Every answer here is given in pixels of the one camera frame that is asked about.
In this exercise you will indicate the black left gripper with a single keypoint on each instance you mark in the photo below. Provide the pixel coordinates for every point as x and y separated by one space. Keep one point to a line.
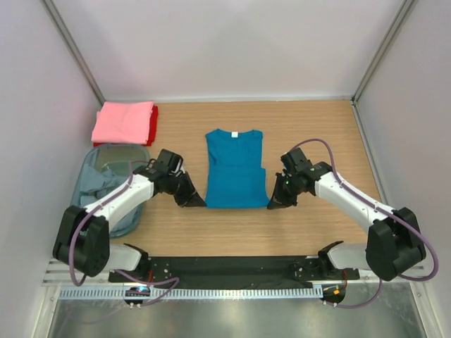
190 197

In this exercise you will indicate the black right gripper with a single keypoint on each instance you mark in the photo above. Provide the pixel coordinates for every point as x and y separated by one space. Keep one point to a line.
280 200

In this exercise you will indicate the blue t shirt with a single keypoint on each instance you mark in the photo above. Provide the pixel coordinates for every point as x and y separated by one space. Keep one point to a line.
236 176

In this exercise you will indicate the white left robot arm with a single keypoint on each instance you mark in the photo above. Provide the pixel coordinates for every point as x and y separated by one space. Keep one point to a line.
83 239

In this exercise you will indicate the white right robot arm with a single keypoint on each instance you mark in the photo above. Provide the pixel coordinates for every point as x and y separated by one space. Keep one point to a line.
392 246

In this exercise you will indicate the red folded t shirt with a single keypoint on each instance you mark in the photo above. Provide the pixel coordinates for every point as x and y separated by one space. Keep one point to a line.
152 126

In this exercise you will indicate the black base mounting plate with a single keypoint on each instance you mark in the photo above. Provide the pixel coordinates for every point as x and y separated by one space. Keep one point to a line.
232 271

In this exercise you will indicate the grey t shirt in basket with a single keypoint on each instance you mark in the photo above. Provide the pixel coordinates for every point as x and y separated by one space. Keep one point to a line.
95 185

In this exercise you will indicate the teal mesh laundry basket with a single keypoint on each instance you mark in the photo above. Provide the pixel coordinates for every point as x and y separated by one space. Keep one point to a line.
118 156

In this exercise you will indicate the pink folded t shirt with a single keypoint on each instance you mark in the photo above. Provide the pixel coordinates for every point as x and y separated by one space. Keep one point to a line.
123 123

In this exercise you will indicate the white slotted cable duct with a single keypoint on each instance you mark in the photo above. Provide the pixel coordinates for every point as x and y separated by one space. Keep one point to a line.
130 293

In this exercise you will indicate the aluminium frame rail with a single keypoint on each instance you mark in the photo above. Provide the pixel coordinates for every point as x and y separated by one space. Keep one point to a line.
246 281

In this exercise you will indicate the right aluminium corner post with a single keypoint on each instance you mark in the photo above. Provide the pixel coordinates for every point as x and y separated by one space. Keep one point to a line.
407 6

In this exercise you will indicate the aluminium corner post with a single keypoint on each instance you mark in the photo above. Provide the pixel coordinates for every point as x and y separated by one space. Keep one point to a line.
407 6
61 27

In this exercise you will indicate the left aluminium corner post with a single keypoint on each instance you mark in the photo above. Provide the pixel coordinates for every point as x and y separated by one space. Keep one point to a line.
61 27

